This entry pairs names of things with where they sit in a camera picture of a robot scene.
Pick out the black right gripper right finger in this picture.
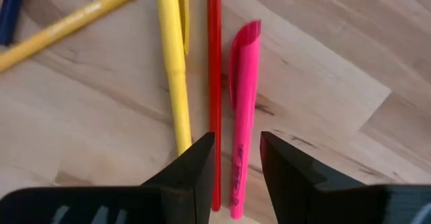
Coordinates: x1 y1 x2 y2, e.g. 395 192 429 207
259 130 431 224

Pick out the pink highlighter pen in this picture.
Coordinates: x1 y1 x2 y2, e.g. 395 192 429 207
228 20 263 220

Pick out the yellow pencil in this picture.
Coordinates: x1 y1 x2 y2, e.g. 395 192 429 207
0 0 141 73

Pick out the yellow highlighter pen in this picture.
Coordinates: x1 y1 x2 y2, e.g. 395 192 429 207
154 0 193 157

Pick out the red pencil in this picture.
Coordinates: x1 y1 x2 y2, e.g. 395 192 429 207
206 0 224 213

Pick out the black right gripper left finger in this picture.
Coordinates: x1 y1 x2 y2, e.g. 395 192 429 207
0 131 216 224

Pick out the dark purple pencil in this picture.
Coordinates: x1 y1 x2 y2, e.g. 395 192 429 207
0 0 28 47

